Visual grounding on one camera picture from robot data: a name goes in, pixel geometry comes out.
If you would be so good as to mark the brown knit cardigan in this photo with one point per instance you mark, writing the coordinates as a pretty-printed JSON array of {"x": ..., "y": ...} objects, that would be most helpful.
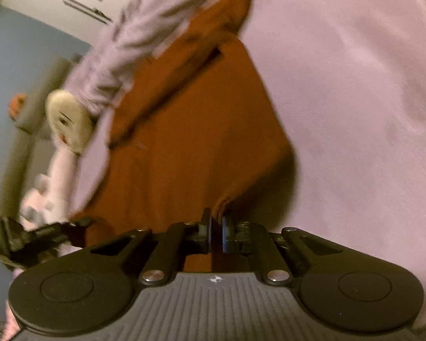
[{"x": 184, "y": 142}]

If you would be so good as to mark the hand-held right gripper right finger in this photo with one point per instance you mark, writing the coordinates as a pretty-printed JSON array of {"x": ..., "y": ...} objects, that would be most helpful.
[{"x": 226, "y": 237}]

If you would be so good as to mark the cream plush toy with face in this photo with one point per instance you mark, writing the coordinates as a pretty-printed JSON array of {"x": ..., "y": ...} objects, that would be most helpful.
[{"x": 69, "y": 120}]

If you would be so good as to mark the lilac bed sheet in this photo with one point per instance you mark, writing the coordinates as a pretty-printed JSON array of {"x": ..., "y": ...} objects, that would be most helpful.
[{"x": 340, "y": 113}]

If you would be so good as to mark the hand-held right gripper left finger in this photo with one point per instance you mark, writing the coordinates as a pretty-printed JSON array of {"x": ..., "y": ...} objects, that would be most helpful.
[{"x": 207, "y": 235}]

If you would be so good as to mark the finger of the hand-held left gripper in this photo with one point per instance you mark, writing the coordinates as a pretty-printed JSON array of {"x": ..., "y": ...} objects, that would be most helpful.
[{"x": 65, "y": 231}]

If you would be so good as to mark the small orange object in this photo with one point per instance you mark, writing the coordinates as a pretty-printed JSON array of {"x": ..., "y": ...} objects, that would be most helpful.
[{"x": 16, "y": 106}]

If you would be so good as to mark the olive green headboard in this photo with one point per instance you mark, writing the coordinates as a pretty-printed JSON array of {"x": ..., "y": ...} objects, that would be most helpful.
[{"x": 44, "y": 92}]

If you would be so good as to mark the lilac rumpled duvet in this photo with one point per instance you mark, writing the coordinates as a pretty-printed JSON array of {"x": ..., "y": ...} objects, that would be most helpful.
[{"x": 127, "y": 42}]

